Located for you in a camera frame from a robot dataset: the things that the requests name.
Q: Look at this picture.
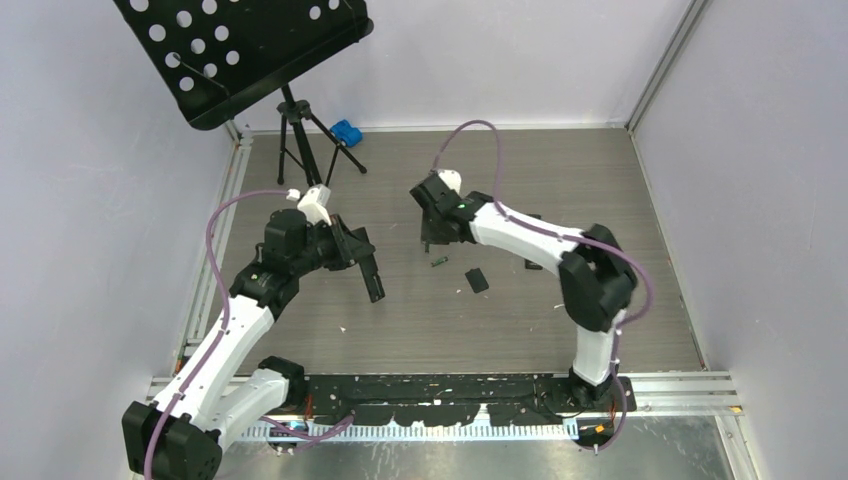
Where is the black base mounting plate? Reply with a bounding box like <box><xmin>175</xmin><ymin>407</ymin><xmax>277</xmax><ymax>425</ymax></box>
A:
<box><xmin>282</xmin><ymin>374</ymin><xmax>610</xmax><ymax>427</ymax></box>

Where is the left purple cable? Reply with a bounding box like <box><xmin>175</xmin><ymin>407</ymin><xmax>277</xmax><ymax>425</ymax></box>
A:
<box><xmin>142</xmin><ymin>189</ymin><xmax>293</xmax><ymax>480</ymax></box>

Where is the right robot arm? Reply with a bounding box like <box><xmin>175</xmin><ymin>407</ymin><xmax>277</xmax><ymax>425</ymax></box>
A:
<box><xmin>410</xmin><ymin>170</ymin><xmax>638</xmax><ymax>411</ymax></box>

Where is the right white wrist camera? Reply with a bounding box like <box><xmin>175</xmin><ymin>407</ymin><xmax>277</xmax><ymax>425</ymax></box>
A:
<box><xmin>435</xmin><ymin>169</ymin><xmax>462</xmax><ymax>194</ymax></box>

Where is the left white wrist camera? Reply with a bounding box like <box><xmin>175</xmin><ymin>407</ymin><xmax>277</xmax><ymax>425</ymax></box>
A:
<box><xmin>285</xmin><ymin>184</ymin><xmax>332</xmax><ymax>225</ymax></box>

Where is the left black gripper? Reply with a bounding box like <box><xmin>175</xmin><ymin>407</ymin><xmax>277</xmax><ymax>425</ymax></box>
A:
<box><xmin>292</xmin><ymin>214</ymin><xmax>374</xmax><ymax>277</ymax></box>

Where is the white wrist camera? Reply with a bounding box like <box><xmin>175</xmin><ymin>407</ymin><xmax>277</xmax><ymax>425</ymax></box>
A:
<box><xmin>285</xmin><ymin>184</ymin><xmax>332</xmax><ymax>225</ymax></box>
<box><xmin>435</xmin><ymin>169</ymin><xmax>462</xmax><ymax>194</ymax></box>

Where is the blue plastic object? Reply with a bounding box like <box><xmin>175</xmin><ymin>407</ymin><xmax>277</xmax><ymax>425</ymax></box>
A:
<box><xmin>330</xmin><ymin>120</ymin><xmax>363</xmax><ymax>147</ymax></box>

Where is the black perforated music stand desk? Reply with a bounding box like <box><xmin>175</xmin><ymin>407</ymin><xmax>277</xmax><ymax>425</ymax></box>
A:
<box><xmin>115</xmin><ymin>1</ymin><xmax>374</xmax><ymax>131</ymax></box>

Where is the black tripod stand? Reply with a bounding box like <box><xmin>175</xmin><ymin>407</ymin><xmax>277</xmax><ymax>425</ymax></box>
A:
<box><xmin>276</xmin><ymin>84</ymin><xmax>368</xmax><ymax>186</ymax></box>

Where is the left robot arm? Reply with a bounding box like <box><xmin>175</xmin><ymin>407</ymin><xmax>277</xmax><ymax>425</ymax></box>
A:
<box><xmin>122</xmin><ymin>209</ymin><xmax>385</xmax><ymax>479</ymax></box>

